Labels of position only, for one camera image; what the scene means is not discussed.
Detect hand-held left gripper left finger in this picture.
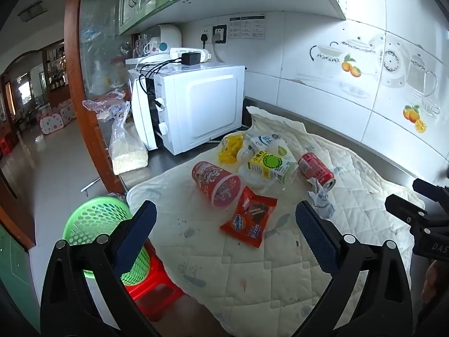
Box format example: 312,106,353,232
40,200,162,337

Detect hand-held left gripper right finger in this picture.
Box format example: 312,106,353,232
295,200,414,337

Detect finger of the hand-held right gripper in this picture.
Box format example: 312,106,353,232
413,178,449,202
385,194,449,234

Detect green plastic basket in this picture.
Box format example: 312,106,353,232
62,196,151,286

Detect green yellow drink carton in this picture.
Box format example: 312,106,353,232
247,150,297,185

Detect clear plastic lid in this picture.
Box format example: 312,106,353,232
238,163,278,188

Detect crumpled grey paper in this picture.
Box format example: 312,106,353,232
307,178,335,219

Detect red plastic stool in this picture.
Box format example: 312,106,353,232
124,242,185,322

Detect red soda can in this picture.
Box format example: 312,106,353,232
297,152,336,190

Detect red snack packet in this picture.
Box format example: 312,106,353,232
219,186,278,250

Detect metal rod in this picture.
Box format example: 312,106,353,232
81,177,103,193

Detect white quilted mat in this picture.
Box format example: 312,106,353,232
126,106,426,328

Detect clear bag of white grains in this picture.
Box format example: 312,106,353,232
108,103,150,175

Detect red paper noodle cup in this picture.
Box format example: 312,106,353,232
191,161,242,208

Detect yellow plastic wrapper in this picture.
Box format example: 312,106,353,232
218,133,247,164

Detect crumpled clear plastic bags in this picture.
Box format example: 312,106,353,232
82,89,131,120

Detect polka dot boxes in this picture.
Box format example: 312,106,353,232
39,100,76,135

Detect white microwave oven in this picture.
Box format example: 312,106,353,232
127,64,246,156

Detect wooden display cabinet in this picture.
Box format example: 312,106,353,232
42,40,71,108

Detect black charger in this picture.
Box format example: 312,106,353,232
177,52,202,67

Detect glass mug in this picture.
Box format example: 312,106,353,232
135,35,155,57

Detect white power strip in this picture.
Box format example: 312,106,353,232
169,47,212,62

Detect black cable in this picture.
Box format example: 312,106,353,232
138,59,183,94

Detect brown wooden door frame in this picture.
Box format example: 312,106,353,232
64,0,127,197

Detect black wall socket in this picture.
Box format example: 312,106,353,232
213,24,228,45

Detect wall chart sticker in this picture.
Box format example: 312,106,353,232
229,15,266,39

